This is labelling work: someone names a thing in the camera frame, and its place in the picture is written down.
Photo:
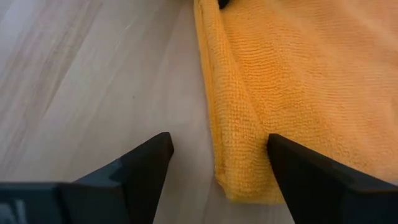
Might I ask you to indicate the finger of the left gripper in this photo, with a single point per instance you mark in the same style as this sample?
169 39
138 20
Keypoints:
222 3

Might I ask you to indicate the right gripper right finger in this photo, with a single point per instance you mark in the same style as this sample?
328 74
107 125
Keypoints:
311 183

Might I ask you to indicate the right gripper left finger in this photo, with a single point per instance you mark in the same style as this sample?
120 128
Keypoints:
146 174

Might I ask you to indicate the orange microfiber towel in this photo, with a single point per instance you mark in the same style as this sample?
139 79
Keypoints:
295 77

